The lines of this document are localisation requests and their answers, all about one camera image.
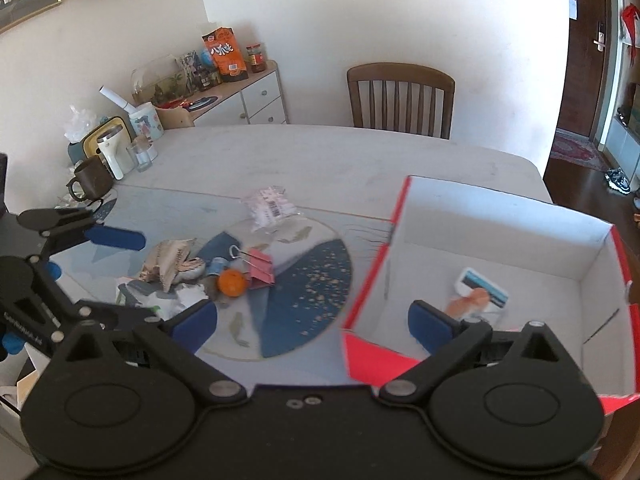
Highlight brown mug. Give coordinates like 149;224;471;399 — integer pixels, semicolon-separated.
67;156;115;201

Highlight beige plush toy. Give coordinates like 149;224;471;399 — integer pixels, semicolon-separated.
140;239;201;291

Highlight red patterned rug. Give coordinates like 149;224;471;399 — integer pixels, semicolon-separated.
550;130;608;172

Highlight photo cards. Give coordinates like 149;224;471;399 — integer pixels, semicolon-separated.
179;50;207;83

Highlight glass terrarium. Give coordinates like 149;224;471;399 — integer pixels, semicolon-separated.
131;55;193;106

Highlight orange snack bag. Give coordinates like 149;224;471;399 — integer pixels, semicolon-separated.
202;26;249;83

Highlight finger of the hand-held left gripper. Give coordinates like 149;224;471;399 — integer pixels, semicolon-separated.
17;206;147;261
75;300;161;326

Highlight small wooden box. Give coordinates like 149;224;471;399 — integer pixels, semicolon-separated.
155;105;196;131

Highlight orange tangerine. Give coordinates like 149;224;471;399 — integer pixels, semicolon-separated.
218;269;249;297

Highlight glass tumbler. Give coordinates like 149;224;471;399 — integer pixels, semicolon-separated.
127;136;153;173

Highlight illustrated white cup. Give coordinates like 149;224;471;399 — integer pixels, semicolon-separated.
129;102;165;143

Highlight blue fish print table mat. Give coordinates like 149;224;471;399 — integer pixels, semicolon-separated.
50;185;396;361

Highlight white green plastic bag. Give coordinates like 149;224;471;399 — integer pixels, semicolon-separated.
117;282;208;320

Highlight crumpled clear plastic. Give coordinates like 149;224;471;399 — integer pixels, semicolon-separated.
64;105;98;142

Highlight dark brown door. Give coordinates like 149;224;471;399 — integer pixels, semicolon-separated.
555;0;613;143

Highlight white desktop table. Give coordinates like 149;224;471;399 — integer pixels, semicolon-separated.
0;124;558;461

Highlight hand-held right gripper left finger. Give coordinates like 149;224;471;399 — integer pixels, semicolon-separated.
54;300;248;406

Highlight blue white tube package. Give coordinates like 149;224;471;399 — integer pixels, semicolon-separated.
445;267;510;326

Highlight red sauce jar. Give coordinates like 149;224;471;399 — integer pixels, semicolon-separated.
246;43;267;73

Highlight dark blue card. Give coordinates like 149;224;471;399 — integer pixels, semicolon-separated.
196;232;242;266

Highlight clear pink print plastic packet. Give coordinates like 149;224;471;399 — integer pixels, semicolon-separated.
241;186;301;233

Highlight rolled white paper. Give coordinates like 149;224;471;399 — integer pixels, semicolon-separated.
98;86;137;113

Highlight red hanging bag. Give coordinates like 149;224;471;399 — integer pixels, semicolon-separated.
619;4;640;48

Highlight white wooden-top sideboard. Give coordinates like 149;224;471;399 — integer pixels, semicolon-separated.
165;60;290;127

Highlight pair of grey sneakers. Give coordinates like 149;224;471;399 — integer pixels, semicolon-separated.
604;167;633;193

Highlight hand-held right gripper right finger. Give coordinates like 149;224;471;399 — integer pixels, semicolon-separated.
377;300;583;403

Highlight red white cardboard box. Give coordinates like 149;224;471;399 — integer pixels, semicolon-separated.
340;175;640;417

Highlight donut print pouch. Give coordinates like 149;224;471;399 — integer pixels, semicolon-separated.
172;257;207;283

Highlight white small appliance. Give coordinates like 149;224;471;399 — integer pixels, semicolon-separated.
96;130;132;181

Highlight pink binder clip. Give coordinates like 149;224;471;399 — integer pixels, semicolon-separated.
229;245;276;291

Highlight wooden slat-back chair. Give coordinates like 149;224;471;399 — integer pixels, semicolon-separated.
346;62;456;140

